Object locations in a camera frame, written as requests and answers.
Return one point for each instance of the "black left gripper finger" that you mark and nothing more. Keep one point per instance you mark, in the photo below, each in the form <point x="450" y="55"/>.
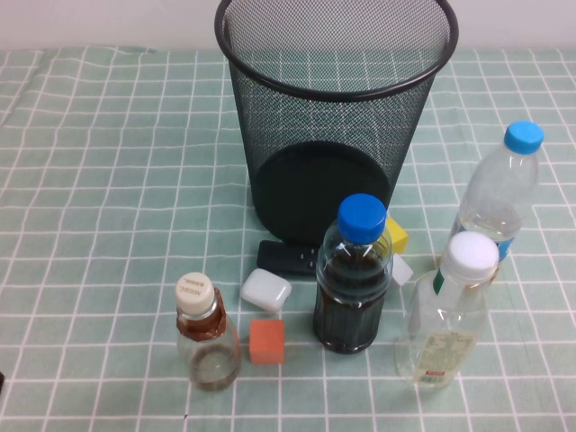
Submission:
<point x="2" y="384"/>

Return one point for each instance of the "small glass bottle cream cap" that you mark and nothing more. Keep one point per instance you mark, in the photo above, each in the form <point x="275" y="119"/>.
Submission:
<point x="207" y="355"/>

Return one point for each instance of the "clear bottle white cap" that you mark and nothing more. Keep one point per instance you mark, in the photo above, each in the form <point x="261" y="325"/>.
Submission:
<point x="443" y="324"/>

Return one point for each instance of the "black mesh wastebasket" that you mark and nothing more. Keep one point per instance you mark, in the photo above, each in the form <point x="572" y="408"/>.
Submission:
<point x="324" y="112"/>

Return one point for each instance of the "green checkered tablecloth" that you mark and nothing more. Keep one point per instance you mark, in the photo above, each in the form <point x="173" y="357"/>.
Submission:
<point x="112" y="180"/>

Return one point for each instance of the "orange cube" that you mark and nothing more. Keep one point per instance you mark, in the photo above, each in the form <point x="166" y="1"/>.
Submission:
<point x="267" y="342"/>

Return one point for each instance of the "white earbud case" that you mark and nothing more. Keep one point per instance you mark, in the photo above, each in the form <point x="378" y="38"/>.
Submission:
<point x="265" y="290"/>

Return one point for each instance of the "black remote control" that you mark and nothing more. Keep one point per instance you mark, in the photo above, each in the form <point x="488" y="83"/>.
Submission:
<point x="279" y="258"/>

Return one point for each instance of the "dark liquid bottle blue cap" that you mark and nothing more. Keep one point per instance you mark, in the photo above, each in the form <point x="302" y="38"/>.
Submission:
<point x="348" y="310"/>

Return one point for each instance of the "white cube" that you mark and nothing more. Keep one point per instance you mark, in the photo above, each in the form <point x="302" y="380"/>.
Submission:
<point x="402" y="270"/>

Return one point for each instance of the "yellow cube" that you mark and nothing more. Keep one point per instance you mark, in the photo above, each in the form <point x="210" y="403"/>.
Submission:
<point x="398" y="236"/>

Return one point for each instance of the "yellow liquid bottle light-blue cap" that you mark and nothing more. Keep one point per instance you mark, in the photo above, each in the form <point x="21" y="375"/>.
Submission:
<point x="501" y="184"/>

